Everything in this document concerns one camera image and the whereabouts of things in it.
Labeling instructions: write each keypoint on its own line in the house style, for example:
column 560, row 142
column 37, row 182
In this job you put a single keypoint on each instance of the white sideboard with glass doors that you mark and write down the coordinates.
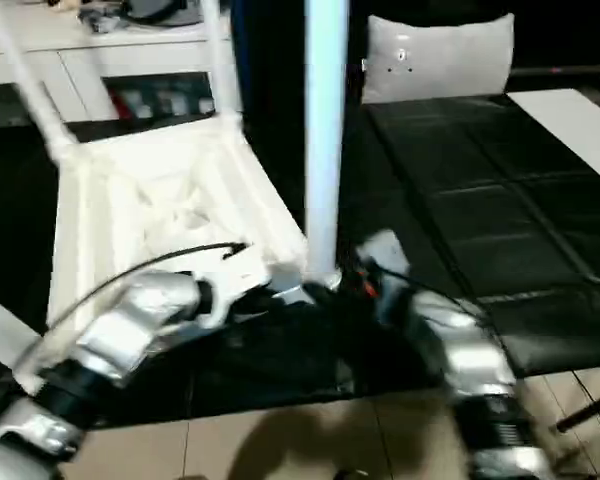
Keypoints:
column 145, row 55

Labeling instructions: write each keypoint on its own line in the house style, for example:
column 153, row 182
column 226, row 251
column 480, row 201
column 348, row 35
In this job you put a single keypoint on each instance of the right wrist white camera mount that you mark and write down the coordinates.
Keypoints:
column 387, row 250

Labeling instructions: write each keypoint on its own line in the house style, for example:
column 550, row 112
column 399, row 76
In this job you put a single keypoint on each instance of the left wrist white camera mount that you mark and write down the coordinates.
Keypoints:
column 235, row 280

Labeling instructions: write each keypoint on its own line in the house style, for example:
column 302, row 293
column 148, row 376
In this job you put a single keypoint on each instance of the grey pillow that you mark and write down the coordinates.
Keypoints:
column 440, row 60

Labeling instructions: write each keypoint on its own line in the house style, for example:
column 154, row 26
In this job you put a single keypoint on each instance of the black work table leg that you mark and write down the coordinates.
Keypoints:
column 587, row 410

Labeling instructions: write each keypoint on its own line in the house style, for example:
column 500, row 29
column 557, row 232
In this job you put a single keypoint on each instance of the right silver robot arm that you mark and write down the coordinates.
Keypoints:
column 470, row 350

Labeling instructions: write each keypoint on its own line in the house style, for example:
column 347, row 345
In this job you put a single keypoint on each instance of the black work surface mat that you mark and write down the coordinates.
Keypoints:
column 480, row 200

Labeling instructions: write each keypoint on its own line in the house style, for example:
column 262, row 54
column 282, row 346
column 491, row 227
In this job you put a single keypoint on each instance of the white flat board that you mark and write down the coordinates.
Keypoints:
column 570, row 130

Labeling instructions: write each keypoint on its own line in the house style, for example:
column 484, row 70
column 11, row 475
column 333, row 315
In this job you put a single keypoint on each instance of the black rail with red mark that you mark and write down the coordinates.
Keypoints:
column 565, row 70

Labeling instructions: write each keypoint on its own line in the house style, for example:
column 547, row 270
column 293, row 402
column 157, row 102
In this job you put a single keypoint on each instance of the red bottle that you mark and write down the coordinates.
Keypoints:
column 116, row 104

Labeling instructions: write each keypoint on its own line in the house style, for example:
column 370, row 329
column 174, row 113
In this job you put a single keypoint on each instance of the white plastic table top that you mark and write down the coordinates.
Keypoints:
column 155, row 165

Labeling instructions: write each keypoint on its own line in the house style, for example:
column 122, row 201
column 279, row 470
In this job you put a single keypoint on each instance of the black tangled item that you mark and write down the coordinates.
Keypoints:
column 100, row 17

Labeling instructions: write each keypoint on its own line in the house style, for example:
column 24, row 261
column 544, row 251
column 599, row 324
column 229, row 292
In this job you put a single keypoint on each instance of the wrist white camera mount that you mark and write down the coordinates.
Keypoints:
column 387, row 250
column 235, row 280

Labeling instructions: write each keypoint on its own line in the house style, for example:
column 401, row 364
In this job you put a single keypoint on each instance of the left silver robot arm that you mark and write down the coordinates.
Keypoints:
column 130, row 320

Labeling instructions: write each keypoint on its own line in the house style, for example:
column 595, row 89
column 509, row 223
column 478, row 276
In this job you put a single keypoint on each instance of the white plastic table leg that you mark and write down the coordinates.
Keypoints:
column 30, row 85
column 5, row 330
column 325, row 125
column 220, row 60

